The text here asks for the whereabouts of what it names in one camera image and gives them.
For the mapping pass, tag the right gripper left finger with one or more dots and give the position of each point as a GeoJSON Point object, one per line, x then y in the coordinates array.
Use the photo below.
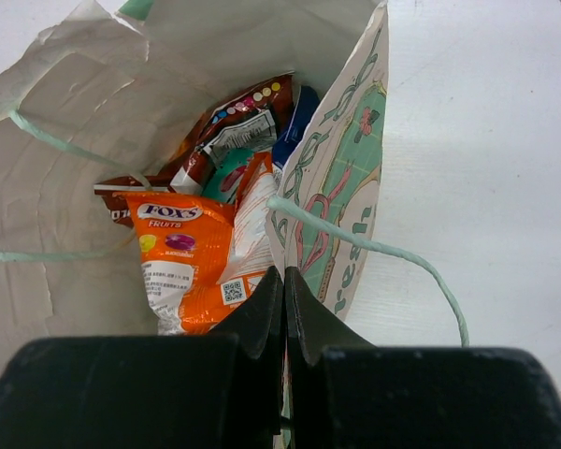
{"type": "Point", "coordinates": [217, 390]}

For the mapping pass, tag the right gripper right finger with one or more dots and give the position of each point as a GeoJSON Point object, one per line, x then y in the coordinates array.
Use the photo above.
{"type": "Point", "coordinates": [349, 393]}

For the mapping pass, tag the orange candy bag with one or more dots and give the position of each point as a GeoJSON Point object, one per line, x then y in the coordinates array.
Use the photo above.
{"type": "Point", "coordinates": [201, 258]}

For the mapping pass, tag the teal Fox's candy bag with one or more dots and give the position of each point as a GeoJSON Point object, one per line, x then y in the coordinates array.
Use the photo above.
{"type": "Point", "coordinates": [223, 184]}

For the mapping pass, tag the red chips bag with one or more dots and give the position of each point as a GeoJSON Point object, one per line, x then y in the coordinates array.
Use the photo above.
{"type": "Point", "coordinates": [262, 110]}

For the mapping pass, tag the blue snack bag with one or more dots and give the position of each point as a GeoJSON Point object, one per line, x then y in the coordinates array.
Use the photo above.
{"type": "Point", "coordinates": [306, 104]}

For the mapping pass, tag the green paper bag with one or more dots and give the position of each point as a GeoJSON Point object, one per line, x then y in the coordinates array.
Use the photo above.
{"type": "Point", "coordinates": [100, 102]}

